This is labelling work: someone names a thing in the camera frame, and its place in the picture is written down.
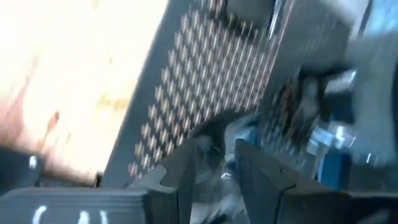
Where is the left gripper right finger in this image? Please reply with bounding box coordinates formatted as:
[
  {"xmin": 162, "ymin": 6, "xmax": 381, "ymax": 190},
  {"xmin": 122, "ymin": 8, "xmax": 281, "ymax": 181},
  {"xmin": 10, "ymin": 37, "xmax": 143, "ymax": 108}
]
[{"xmin": 234, "ymin": 139, "xmax": 351, "ymax": 224}]

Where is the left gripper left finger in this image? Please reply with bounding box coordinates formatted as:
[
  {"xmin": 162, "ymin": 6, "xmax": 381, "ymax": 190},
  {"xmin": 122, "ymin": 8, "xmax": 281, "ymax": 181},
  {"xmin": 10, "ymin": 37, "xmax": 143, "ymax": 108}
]
[{"xmin": 129, "ymin": 139, "xmax": 197, "ymax": 224}]

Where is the black cup table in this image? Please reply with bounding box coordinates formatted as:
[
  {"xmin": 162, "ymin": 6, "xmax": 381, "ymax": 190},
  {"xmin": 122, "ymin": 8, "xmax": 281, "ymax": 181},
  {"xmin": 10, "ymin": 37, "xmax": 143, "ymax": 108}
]
[{"xmin": 194, "ymin": 124, "xmax": 249, "ymax": 224}]

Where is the black perforated metal shelf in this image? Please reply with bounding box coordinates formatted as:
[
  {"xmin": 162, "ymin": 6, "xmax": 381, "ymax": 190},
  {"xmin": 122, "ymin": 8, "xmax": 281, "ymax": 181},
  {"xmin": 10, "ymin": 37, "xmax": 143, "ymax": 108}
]
[{"xmin": 101, "ymin": 0, "xmax": 290, "ymax": 190}]

